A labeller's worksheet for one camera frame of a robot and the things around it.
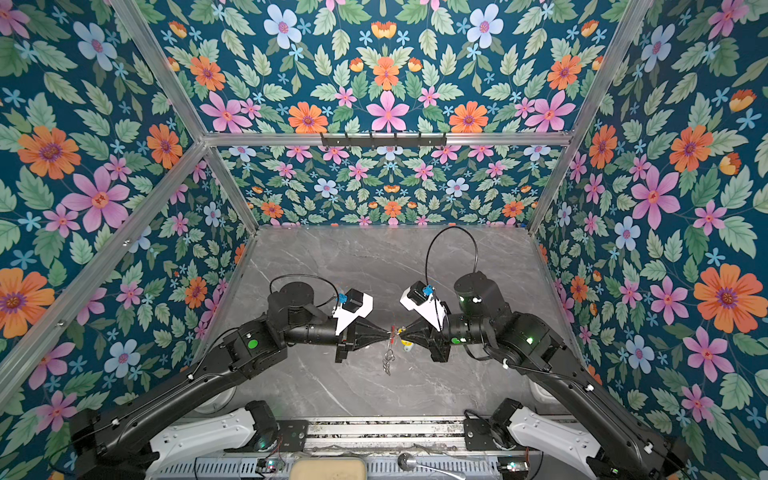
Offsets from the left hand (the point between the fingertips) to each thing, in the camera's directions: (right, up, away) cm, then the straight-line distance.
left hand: (388, 334), depth 56 cm
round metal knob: (+3, -33, +13) cm, 36 cm away
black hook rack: (-4, +51, +38) cm, 63 cm away
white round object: (+39, -22, +21) cm, 49 cm away
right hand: (+3, 0, +4) cm, 5 cm away
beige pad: (-14, -33, +11) cm, 38 cm away
